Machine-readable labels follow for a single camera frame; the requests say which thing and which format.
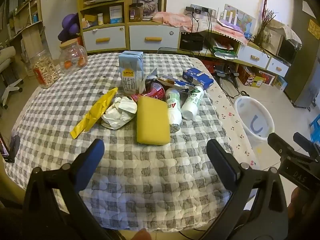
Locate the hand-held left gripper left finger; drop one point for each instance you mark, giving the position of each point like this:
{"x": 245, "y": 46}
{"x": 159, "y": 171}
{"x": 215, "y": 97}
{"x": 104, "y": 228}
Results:
{"x": 90, "y": 160}

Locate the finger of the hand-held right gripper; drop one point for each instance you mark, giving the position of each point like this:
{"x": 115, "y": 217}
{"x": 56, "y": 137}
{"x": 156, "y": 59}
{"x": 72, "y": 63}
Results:
{"x": 306, "y": 146}
{"x": 281, "y": 147}

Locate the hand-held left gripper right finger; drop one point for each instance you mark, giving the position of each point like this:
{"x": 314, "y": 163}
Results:
{"x": 222, "y": 162}

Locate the white plastic basin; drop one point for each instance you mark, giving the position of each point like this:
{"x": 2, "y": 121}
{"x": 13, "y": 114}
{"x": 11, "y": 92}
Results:
{"x": 252, "y": 118}

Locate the lined paper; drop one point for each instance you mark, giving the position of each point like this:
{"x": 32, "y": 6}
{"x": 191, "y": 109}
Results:
{"x": 116, "y": 118}

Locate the white green-label bottle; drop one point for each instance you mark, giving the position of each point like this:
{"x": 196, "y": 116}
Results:
{"x": 173, "y": 107}
{"x": 191, "y": 103}

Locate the yellow sponge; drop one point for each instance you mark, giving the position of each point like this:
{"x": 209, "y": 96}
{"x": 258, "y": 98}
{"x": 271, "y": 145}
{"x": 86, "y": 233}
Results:
{"x": 152, "y": 120}

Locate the red crushed can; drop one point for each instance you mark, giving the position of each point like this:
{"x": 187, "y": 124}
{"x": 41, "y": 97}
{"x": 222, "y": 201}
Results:
{"x": 155, "y": 91}

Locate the light blue milk carton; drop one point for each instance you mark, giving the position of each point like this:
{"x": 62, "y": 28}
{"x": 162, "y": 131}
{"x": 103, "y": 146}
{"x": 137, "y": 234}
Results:
{"x": 130, "y": 72}

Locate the person's right hand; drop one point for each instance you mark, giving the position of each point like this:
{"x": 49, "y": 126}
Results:
{"x": 294, "y": 200}

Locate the blue plastic stool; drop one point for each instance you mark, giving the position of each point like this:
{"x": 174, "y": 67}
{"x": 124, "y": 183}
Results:
{"x": 315, "y": 127}

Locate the white floral tablecloth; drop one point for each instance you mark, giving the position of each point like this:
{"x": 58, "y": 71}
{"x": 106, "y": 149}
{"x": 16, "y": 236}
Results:
{"x": 232, "y": 125}

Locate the yellow plastic wrapper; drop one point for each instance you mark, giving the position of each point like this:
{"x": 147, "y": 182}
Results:
{"x": 96, "y": 110}

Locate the grey checkered tablecloth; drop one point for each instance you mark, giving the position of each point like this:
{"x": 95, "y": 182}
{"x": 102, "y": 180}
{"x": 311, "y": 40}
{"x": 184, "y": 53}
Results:
{"x": 140, "y": 175}

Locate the dark grey fridge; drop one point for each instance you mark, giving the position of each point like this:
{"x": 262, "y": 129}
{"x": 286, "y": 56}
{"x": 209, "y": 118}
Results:
{"x": 303, "y": 82}

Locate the colourful cardboard box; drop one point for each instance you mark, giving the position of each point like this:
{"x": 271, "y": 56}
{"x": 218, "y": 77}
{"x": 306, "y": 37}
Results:
{"x": 252, "y": 77}

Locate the black phone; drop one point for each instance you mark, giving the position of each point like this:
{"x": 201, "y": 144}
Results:
{"x": 11, "y": 147}

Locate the dark blue box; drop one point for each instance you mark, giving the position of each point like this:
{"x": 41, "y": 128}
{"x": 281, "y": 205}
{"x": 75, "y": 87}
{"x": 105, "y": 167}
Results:
{"x": 198, "y": 77}

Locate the blue snack packet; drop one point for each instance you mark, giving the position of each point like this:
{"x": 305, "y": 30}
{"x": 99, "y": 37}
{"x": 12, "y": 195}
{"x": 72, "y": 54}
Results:
{"x": 172, "y": 82}

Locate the low wooden cabinet with drawers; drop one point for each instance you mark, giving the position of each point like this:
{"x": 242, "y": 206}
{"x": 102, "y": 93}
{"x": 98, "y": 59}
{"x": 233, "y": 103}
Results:
{"x": 255, "y": 56}

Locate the plastic jar of snacks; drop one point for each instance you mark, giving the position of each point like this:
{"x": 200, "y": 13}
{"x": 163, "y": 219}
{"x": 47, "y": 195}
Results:
{"x": 45, "y": 70}

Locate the glass jar with oranges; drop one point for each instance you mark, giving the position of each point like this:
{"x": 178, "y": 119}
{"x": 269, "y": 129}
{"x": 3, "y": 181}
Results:
{"x": 72, "y": 57}

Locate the cloth-covered microwave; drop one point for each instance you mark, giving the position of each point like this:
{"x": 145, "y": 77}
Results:
{"x": 285, "y": 40}

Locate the green packet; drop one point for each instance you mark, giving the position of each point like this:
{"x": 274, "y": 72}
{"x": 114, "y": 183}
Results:
{"x": 223, "y": 53}

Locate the white office chair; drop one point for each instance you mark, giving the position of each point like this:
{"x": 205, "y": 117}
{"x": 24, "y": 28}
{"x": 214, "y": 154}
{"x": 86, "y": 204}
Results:
{"x": 8, "y": 75}

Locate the yellow note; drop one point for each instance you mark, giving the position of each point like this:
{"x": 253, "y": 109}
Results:
{"x": 314, "y": 28}

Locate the red bag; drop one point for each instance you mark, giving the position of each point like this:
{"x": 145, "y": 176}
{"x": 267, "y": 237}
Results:
{"x": 79, "y": 41}

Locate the dried branches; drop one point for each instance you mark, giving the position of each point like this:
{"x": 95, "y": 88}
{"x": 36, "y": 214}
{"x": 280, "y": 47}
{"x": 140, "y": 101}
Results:
{"x": 266, "y": 27}

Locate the wooden shelf cabinet with drawers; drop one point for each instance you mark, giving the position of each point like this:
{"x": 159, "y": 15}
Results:
{"x": 110, "y": 37}

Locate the black box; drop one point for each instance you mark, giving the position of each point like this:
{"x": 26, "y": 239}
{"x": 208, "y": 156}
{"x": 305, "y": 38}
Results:
{"x": 191, "y": 42}

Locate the colourful map board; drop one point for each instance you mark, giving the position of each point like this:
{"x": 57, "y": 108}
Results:
{"x": 243, "y": 21}

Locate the purple plush toy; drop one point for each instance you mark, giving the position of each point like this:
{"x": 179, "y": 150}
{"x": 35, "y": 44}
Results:
{"x": 70, "y": 27}

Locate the white paper sheet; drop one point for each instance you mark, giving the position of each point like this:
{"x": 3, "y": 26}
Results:
{"x": 308, "y": 8}

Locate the small white bottle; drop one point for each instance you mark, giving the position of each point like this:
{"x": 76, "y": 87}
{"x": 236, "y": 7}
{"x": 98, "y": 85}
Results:
{"x": 100, "y": 19}

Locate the yellow box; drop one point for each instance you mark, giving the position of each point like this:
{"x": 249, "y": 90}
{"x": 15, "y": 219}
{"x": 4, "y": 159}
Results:
{"x": 90, "y": 18}

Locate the wooden bookshelf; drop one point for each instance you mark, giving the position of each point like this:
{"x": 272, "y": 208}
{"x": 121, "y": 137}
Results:
{"x": 27, "y": 27}

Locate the blue and white box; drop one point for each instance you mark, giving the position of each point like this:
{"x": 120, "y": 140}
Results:
{"x": 116, "y": 14}

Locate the pink cloth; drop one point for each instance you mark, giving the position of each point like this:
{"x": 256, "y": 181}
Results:
{"x": 175, "y": 20}

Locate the brown jar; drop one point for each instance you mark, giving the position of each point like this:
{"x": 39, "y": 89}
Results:
{"x": 135, "y": 12}

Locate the framed cat picture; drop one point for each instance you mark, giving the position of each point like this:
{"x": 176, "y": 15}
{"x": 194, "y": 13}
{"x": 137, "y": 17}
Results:
{"x": 149, "y": 0}

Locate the wall power strip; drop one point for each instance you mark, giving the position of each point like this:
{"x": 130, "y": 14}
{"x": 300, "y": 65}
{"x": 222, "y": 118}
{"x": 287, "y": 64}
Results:
{"x": 200, "y": 9}

